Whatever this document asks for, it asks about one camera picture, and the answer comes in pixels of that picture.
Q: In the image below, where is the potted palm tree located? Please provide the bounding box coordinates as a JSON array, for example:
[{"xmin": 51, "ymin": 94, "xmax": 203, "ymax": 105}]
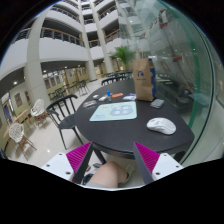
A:
[{"xmin": 108, "ymin": 45, "xmax": 137, "ymax": 72}]

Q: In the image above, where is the clear snack bag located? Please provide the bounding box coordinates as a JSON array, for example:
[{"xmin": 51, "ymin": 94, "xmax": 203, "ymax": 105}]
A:
[{"xmin": 82, "ymin": 100, "xmax": 98, "ymax": 108}]

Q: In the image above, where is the white perforated computer mouse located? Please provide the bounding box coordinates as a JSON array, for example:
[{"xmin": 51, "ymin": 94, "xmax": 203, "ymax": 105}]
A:
[{"xmin": 146, "ymin": 116, "xmax": 177, "ymax": 136}]

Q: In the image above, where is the black slatted chair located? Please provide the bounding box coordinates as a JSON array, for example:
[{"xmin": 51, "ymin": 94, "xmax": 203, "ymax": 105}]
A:
[
  {"xmin": 45, "ymin": 93, "xmax": 84, "ymax": 150},
  {"xmin": 100, "ymin": 75, "xmax": 129, "ymax": 87}
]

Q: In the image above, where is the brown and blue paper bag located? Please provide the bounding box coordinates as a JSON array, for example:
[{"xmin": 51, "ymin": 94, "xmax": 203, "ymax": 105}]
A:
[{"xmin": 132, "ymin": 57, "xmax": 157, "ymax": 102}]

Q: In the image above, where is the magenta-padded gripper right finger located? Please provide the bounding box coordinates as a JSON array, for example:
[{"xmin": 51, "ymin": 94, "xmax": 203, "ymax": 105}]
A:
[{"xmin": 132, "ymin": 141, "xmax": 185, "ymax": 185}]

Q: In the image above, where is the light teal printed mouse pad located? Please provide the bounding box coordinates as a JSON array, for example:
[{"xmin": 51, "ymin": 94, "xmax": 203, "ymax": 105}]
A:
[{"xmin": 89, "ymin": 100, "xmax": 138, "ymax": 122}]

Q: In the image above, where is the white plastic packet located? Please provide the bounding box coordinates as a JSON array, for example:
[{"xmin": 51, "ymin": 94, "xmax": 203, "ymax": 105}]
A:
[{"xmin": 121, "ymin": 93, "xmax": 138, "ymax": 102}]

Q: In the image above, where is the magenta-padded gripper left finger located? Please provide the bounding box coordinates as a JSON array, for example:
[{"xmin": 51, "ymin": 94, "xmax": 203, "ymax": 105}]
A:
[{"xmin": 40, "ymin": 141, "xmax": 95, "ymax": 185}]

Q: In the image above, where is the person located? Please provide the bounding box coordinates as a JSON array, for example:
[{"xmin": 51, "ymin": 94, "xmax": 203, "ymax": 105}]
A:
[{"xmin": 81, "ymin": 160, "xmax": 136, "ymax": 189}]

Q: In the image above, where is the white lattice chair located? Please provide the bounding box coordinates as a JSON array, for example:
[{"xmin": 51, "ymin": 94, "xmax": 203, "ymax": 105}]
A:
[
  {"xmin": 29, "ymin": 98, "xmax": 51, "ymax": 128},
  {"xmin": 8, "ymin": 122, "xmax": 38, "ymax": 161}
]

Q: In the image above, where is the group of black chairs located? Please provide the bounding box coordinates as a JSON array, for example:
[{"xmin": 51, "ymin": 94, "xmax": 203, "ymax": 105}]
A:
[{"xmin": 48, "ymin": 79, "xmax": 91, "ymax": 103}]

